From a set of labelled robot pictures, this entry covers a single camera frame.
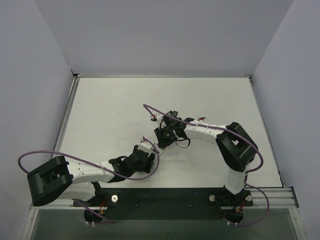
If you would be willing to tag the aluminium rail frame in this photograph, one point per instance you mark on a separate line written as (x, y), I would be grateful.
(106, 117)

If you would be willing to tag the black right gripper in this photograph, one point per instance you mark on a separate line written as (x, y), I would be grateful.
(163, 138)

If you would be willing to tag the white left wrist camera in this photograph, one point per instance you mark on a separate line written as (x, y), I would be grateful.
(147, 145)

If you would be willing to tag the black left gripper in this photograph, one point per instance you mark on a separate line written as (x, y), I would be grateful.
(149, 163)

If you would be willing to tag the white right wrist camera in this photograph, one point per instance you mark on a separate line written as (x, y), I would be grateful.
(156, 117)

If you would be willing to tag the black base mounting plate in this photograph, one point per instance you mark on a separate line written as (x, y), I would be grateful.
(165, 204)

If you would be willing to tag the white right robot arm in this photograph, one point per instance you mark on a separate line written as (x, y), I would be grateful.
(236, 147)

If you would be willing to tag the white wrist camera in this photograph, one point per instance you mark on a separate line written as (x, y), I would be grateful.
(147, 145)
(156, 117)

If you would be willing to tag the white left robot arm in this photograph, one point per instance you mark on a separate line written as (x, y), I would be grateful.
(48, 181)

